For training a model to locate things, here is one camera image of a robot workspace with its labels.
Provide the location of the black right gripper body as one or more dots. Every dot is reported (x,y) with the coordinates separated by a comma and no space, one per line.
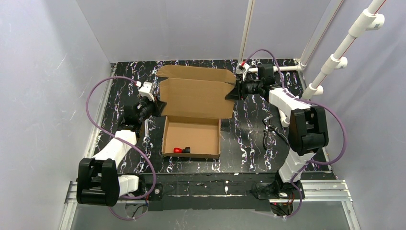
(239,89)

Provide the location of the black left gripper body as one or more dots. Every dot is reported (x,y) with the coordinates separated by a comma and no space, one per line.
(155,106)

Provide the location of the brown cardboard box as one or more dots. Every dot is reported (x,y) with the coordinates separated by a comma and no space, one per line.
(195,106)

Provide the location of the small red ball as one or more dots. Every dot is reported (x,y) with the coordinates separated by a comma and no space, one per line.
(178,150)

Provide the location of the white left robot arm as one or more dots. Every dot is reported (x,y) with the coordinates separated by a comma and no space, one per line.
(98,180)

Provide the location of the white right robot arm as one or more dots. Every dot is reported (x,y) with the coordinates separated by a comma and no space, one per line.
(307,124)

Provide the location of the silver open-end wrench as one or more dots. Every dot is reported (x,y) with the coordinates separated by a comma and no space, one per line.
(146,138)

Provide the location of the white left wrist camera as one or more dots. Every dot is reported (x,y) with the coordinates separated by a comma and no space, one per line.
(147,90)

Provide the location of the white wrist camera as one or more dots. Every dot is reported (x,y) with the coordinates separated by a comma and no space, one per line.
(147,90)
(242,67)

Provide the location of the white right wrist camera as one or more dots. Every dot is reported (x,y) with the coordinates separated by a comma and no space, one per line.
(242,67)

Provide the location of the black handled pliers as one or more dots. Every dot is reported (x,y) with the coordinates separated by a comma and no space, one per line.
(270,134)

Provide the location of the white PVC camera pole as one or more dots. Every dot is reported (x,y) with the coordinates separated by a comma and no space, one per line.
(369,19)

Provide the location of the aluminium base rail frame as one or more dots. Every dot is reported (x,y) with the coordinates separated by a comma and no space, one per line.
(204,191)

